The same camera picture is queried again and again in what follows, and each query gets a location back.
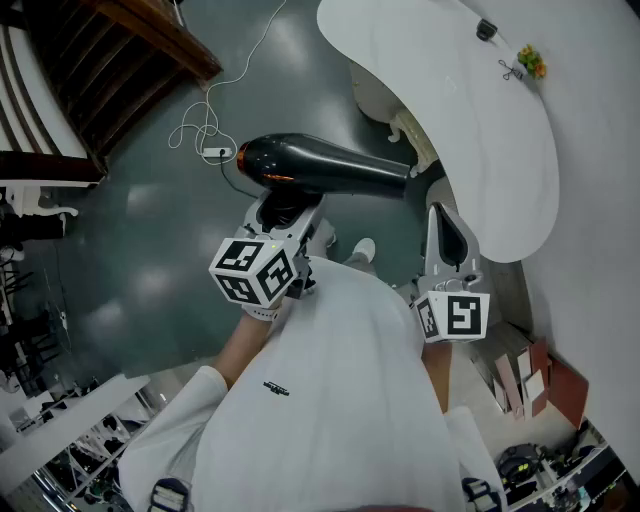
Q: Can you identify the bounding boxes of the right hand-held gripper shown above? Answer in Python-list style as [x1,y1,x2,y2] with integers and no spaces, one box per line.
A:
[410,202,491,344]

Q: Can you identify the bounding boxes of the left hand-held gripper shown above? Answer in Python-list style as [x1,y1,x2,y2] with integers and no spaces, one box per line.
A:
[208,189,327,309]

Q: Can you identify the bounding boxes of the black hair dryer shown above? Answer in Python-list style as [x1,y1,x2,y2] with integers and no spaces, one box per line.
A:
[236,132,412,234]

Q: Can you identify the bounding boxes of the white oval table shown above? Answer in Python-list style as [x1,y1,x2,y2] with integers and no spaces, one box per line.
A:
[316,0,560,264]

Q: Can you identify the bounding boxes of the person's right forearm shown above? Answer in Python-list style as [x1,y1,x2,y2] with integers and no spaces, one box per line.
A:
[422,339,454,414]

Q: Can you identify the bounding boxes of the person's left forearm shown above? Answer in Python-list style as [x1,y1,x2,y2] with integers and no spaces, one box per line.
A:
[212,309,286,389]

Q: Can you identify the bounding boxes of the person's grey trousers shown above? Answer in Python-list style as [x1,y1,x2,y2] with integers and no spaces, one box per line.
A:
[343,252,379,276]

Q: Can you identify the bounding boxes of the white wristwatch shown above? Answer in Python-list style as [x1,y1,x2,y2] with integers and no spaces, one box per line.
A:
[243,303,280,322]

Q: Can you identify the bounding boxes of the pile of pink brown boards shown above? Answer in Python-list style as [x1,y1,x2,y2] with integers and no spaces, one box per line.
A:
[492,337,590,431]

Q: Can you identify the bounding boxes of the person's white shirt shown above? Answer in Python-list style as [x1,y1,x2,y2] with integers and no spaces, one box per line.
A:
[117,255,506,512]

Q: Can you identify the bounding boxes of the yellow green flower toy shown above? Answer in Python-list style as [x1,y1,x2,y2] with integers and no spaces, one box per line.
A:
[517,43,548,80]

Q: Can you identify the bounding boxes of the black round helmet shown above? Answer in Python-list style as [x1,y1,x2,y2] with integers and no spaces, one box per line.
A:
[499,442,544,484]

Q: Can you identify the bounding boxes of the dark wooden staircase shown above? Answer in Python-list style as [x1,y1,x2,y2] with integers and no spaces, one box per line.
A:
[0,0,224,189]

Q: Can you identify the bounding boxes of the white carved furniture leg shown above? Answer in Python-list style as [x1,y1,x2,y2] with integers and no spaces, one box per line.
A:
[0,185,80,219]

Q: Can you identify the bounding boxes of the white workbench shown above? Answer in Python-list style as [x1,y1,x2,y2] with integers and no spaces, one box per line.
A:
[0,374,151,496]

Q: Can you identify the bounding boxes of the black cable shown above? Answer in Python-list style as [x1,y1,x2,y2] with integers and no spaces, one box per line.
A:
[219,149,262,199]

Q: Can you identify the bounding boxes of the white cable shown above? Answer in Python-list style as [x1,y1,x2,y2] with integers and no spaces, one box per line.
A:
[168,0,287,151]

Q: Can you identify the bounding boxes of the right strap buckle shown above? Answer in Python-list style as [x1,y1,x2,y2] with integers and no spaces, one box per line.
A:
[462,477,501,512]

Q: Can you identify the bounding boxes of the strap buckle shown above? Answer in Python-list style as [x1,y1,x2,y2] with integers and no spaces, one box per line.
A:
[149,478,194,512]
[462,477,501,512]

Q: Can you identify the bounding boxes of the left strap buckle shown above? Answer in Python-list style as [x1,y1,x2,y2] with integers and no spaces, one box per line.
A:
[149,478,194,512]

